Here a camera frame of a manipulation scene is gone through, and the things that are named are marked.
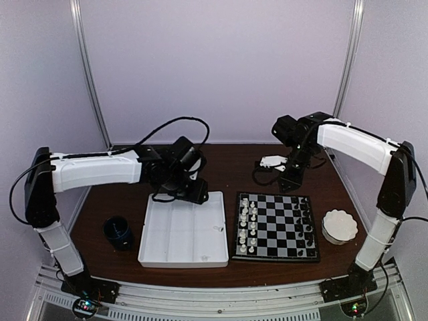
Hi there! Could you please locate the aluminium corner post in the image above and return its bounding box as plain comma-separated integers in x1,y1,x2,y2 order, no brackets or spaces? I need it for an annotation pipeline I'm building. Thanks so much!
70,0,112,149
332,0,364,118

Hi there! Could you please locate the white piece placed later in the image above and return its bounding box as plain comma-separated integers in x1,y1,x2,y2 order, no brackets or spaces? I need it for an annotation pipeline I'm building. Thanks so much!
239,229,246,244

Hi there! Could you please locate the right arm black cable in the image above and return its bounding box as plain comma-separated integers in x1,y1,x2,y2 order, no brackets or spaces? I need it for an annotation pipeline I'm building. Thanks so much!
252,160,285,185

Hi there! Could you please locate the white plastic compartment tray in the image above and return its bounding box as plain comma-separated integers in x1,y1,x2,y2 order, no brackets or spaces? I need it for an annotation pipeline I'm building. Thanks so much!
138,191,229,269

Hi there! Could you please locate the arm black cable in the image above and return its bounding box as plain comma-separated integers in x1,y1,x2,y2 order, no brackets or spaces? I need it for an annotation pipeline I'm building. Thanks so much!
133,116,211,151
252,160,285,185

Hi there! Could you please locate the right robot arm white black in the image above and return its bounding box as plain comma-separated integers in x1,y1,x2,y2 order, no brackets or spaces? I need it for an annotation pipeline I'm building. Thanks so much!
272,112,417,296

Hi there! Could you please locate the white piece passed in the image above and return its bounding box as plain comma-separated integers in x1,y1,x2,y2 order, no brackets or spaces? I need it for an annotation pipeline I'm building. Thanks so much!
240,215,247,227

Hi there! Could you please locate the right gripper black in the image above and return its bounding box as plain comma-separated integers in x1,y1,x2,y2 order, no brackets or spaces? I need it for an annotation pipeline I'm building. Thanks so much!
278,141,316,194

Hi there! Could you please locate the aluminium front rail frame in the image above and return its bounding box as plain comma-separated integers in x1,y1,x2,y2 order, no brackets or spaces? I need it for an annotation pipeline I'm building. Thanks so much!
24,263,418,320

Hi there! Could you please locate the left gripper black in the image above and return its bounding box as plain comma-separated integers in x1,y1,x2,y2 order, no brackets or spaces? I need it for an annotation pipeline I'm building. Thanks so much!
163,168,209,205

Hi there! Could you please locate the white piece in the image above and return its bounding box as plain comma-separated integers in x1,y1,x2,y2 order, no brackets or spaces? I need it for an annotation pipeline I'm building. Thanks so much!
241,206,248,217

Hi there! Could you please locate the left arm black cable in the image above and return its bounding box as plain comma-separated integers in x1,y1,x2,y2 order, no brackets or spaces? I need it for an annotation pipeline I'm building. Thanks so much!
133,116,211,151

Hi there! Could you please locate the black white chess board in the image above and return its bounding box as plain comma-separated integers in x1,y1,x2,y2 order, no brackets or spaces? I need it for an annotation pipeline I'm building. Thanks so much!
231,191,320,263

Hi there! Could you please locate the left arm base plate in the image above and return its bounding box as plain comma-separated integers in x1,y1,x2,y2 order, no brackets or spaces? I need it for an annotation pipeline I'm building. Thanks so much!
61,271,120,304

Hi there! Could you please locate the white scalloped bowl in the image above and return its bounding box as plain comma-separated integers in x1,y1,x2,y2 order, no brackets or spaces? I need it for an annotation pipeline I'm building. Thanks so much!
322,209,358,245

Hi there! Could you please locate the right aluminium corner post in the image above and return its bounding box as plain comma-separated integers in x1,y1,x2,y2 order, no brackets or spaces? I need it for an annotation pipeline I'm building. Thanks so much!
332,0,364,118

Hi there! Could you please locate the dark blue mug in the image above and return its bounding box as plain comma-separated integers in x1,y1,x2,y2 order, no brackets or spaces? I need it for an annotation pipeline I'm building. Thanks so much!
102,216,134,251

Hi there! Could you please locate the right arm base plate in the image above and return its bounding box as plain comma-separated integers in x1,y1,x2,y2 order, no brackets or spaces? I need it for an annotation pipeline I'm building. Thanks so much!
320,276,378,303

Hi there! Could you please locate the left aluminium corner post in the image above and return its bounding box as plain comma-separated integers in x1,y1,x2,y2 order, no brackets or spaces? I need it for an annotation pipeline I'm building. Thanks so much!
70,0,112,149

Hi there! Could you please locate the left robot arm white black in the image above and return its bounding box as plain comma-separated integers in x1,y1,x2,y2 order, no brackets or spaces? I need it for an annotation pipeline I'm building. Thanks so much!
9,145,208,297

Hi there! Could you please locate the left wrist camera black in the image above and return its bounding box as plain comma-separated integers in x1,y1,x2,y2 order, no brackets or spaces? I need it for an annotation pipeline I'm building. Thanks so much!
169,136,201,170

